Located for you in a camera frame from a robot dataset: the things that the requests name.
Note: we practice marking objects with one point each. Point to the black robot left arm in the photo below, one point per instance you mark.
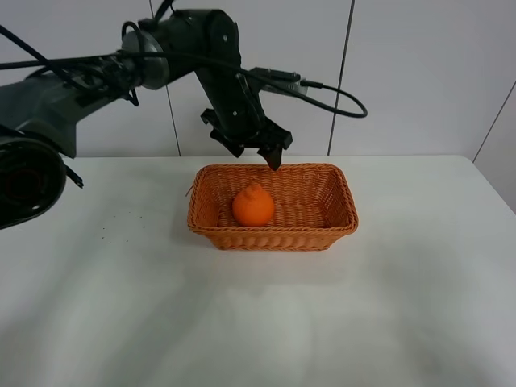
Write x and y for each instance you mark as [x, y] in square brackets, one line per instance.
[39, 115]

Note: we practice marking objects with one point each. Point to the orange with stem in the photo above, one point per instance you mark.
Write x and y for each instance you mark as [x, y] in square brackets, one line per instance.
[253, 206]

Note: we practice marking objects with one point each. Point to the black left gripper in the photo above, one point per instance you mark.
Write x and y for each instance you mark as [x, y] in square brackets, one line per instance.
[236, 115]

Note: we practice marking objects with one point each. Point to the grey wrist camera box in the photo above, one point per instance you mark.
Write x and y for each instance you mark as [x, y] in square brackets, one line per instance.
[278, 82]

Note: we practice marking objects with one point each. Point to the orange wicker basket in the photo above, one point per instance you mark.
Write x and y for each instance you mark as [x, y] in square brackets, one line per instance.
[314, 206]

